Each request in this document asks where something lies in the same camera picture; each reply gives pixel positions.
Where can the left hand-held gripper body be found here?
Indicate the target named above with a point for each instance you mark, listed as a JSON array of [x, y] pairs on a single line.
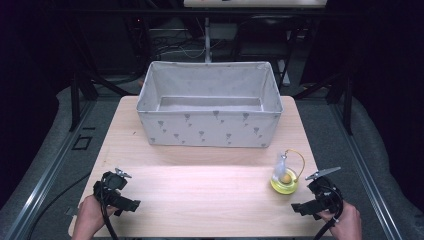
[[111, 186]]

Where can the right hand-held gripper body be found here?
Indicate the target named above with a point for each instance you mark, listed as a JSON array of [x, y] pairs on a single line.
[[325, 191]]

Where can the grey printed fabric storage box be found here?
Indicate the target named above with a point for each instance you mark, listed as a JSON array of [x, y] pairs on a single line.
[[210, 130]]

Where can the person's left hand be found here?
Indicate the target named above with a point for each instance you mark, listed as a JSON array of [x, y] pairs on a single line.
[[90, 216]]

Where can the person's right hand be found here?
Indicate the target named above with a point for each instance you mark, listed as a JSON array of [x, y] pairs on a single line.
[[346, 221]]

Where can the black office chair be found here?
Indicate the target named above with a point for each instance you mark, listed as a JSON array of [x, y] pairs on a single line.
[[263, 36]]

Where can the white metal pole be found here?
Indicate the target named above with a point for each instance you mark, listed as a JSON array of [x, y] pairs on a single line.
[[207, 40]]

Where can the white table top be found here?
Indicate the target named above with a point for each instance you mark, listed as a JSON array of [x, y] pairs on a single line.
[[255, 3]]

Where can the aluminium floor rail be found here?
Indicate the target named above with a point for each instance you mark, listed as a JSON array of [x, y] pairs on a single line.
[[50, 170], [366, 173]]

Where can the black metal stand frame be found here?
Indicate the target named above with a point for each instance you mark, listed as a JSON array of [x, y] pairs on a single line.
[[83, 83], [333, 86]]

